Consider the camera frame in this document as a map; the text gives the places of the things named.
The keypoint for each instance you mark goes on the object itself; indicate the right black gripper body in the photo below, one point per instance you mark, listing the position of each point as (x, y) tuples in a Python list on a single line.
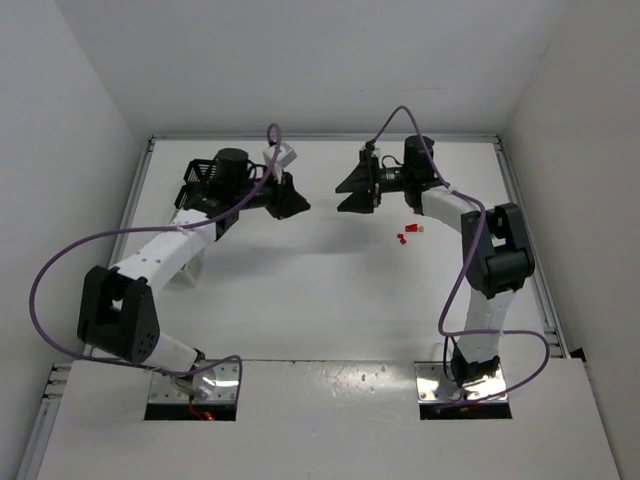
[(374, 179)]

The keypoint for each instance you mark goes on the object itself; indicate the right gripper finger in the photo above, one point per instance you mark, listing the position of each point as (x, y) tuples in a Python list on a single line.
[(358, 180), (357, 202)]

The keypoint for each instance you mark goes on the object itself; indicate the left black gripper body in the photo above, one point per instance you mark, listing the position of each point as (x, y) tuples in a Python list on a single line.
[(279, 194)]

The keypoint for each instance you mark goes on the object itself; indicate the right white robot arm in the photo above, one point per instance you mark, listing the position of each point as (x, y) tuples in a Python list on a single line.
[(497, 253)]

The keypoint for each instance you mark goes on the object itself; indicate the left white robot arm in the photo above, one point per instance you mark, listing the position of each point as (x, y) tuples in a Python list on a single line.
[(118, 314)]

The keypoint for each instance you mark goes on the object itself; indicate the black slotted container far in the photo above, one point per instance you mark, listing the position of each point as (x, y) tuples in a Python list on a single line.
[(200, 171)]

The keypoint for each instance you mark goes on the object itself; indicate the white slotted container near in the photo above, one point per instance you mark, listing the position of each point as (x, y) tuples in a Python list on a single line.
[(189, 273)]

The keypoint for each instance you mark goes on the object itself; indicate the white front cover panel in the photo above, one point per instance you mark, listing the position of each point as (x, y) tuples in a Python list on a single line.
[(326, 420)]

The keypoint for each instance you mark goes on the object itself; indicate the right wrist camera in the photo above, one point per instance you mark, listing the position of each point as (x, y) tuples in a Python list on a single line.
[(374, 155)]

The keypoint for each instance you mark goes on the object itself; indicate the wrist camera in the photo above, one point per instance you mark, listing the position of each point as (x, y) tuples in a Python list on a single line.
[(374, 155), (284, 155)]

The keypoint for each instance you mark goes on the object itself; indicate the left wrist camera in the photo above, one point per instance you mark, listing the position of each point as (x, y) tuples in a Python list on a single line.
[(284, 155)]

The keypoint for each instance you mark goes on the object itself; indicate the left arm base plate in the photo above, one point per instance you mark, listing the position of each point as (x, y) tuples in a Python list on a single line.
[(219, 385)]

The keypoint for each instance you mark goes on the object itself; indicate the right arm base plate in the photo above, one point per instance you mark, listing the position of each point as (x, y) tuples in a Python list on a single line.
[(434, 387)]

